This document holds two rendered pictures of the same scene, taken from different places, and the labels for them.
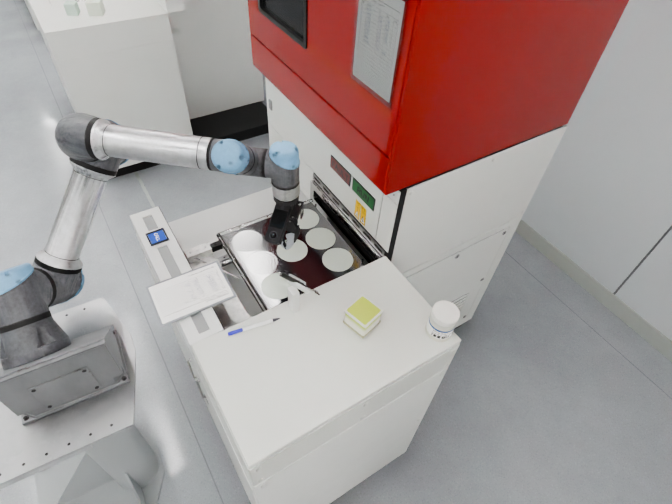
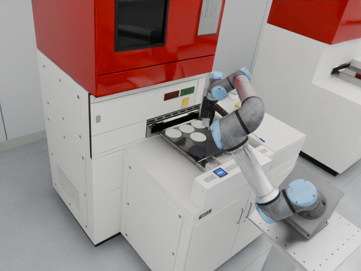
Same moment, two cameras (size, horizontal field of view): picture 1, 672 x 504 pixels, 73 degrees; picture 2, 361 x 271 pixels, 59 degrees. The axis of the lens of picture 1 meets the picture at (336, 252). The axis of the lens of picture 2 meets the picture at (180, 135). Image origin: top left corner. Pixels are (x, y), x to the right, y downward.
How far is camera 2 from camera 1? 2.24 m
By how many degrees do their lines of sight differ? 72
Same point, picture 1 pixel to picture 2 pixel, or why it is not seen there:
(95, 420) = not seen: hidden behind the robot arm
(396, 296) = (222, 104)
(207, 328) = (264, 149)
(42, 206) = not seen: outside the picture
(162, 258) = (233, 169)
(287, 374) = (270, 128)
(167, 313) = (265, 159)
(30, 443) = (332, 219)
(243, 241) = (198, 152)
